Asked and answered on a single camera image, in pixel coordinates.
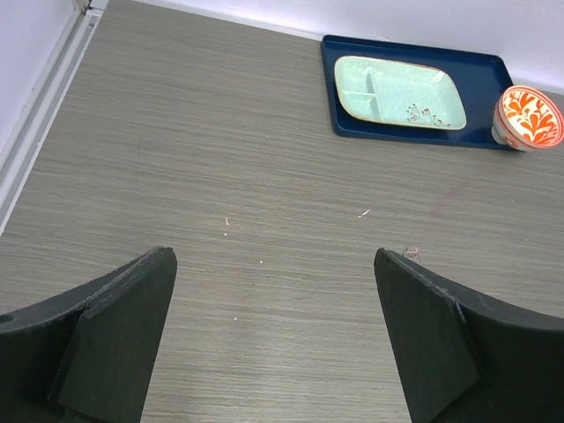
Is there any clear tagged key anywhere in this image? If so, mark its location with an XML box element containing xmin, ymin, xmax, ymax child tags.
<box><xmin>403</xmin><ymin>246</ymin><xmax>421</xmax><ymax>264</ymax></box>

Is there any light green divided plate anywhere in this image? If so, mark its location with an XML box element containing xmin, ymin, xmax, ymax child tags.
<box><xmin>334</xmin><ymin>56</ymin><xmax>467</xmax><ymax>130</ymax></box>

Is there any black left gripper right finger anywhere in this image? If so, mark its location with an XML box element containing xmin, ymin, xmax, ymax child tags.
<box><xmin>374</xmin><ymin>249</ymin><xmax>563</xmax><ymax>422</ymax></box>

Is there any red white patterned bowl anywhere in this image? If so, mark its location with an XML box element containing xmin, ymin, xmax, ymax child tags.
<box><xmin>491</xmin><ymin>85</ymin><xmax>563</xmax><ymax>152</ymax></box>

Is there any dark blue tray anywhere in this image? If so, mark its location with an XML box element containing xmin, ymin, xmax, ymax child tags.
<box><xmin>321</xmin><ymin>34</ymin><xmax>513</xmax><ymax>151</ymax></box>

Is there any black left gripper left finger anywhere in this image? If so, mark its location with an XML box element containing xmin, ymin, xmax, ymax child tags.
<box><xmin>1</xmin><ymin>247</ymin><xmax>177</xmax><ymax>422</ymax></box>

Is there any left aluminium frame rail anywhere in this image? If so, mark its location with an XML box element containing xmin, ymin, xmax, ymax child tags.
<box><xmin>1</xmin><ymin>1</ymin><xmax>108</xmax><ymax>226</ymax></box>

